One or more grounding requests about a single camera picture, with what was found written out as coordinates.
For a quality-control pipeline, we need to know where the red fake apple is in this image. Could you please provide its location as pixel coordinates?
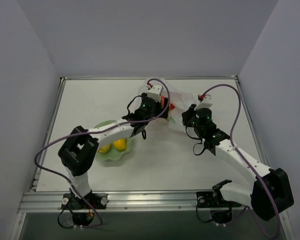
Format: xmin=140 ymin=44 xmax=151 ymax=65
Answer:
xmin=169 ymin=103 xmax=176 ymax=111

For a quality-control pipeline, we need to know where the yellow fake banana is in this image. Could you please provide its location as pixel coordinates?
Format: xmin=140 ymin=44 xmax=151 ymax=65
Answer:
xmin=113 ymin=138 xmax=127 ymax=152

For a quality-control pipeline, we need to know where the peach coloured fake peach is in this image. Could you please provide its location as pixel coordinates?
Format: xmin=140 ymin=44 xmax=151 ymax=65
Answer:
xmin=160 ymin=96 xmax=165 ymax=109

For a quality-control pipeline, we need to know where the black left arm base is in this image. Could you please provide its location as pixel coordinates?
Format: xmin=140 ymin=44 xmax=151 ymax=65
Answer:
xmin=57 ymin=191 xmax=108 ymax=229

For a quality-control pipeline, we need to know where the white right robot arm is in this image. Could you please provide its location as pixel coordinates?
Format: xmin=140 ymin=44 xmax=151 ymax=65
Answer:
xmin=181 ymin=104 xmax=295 ymax=221

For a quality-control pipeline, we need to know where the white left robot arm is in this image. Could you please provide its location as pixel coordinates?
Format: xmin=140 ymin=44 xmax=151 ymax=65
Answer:
xmin=58 ymin=95 xmax=170 ymax=210

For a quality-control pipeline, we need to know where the green wavy glass bowl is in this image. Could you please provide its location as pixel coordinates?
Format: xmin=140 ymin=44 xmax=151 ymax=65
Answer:
xmin=93 ymin=120 xmax=136 ymax=163

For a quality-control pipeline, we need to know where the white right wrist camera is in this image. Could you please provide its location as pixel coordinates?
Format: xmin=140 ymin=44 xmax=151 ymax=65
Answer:
xmin=195 ymin=94 xmax=213 ymax=110

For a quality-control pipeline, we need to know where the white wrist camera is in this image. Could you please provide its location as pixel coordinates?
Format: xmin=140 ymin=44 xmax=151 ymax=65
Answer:
xmin=147 ymin=84 xmax=163 ymax=102
xmin=195 ymin=94 xmax=213 ymax=110

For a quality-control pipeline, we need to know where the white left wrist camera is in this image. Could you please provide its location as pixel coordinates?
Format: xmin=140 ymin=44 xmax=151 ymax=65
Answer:
xmin=147 ymin=84 xmax=163 ymax=102

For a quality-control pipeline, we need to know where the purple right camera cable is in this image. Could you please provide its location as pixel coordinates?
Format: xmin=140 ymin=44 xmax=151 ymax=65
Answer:
xmin=201 ymin=84 xmax=282 ymax=240

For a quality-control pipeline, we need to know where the purple camera cable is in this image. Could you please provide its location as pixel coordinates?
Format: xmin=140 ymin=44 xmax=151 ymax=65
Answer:
xmin=201 ymin=84 xmax=282 ymax=240
xmin=33 ymin=77 xmax=171 ymax=229

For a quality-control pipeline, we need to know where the aluminium front frame rail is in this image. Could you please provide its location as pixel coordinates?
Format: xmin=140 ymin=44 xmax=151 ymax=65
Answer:
xmin=17 ymin=190 xmax=197 ymax=214

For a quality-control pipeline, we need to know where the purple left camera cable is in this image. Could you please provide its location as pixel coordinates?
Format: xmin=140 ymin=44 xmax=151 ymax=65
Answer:
xmin=33 ymin=77 xmax=171 ymax=229

